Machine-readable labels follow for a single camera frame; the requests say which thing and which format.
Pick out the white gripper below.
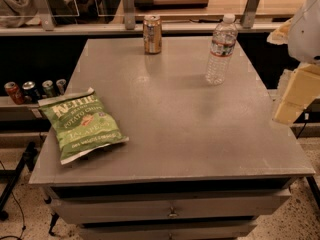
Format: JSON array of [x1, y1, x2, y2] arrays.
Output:
[[267, 0, 320, 125]]

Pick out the clear plastic water bottle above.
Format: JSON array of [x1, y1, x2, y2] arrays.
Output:
[[205, 14, 238, 85]]

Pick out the green jalapeno chip bag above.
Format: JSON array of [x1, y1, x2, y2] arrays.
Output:
[[38, 88, 129, 165]]

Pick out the grey drawer cabinet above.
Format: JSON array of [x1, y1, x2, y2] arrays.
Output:
[[30, 36, 313, 229]]

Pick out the gold soda can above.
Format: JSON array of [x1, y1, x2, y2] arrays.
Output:
[[143, 15, 162, 54]]

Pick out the lower grey drawer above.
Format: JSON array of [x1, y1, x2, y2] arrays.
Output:
[[79, 220, 256, 240]]

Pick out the grey drawer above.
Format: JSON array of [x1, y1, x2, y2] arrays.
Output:
[[51, 189, 290, 224], [79, 220, 256, 240]]

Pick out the metal drawer pull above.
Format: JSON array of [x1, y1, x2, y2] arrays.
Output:
[[168, 205, 179, 219]]

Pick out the silver soda can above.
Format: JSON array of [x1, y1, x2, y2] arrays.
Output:
[[56, 79, 66, 95]]

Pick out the green soda can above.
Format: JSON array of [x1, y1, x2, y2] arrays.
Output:
[[42, 80, 56, 97]]

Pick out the upper grey drawer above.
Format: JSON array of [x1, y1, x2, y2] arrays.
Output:
[[51, 189, 290, 224]]

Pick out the dark blue soda can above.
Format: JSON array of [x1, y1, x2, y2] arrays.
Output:
[[22, 81, 42, 102]]

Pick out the red soda can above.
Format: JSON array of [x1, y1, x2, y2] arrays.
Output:
[[4, 82, 25, 105]]

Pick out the grey cloth bundle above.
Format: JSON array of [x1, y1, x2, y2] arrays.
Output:
[[0, 0, 77, 28]]

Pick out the black stand leg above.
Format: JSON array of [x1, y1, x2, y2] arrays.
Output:
[[0, 142, 38, 221]]

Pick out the grey metal bracket right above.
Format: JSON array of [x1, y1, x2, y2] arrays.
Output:
[[240, 0, 260, 28]]

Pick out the grey metal bracket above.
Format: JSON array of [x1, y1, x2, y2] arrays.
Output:
[[34, 0, 55, 31], [122, 0, 136, 30], [240, 0, 260, 28]]

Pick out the grey metal bracket middle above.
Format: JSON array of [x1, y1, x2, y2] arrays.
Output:
[[122, 0, 136, 30]]

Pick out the grey metal bracket left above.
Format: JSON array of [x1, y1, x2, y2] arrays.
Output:
[[34, 0, 55, 31]]

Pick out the black floor cable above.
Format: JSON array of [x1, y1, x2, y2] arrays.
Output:
[[0, 160, 28, 240]]

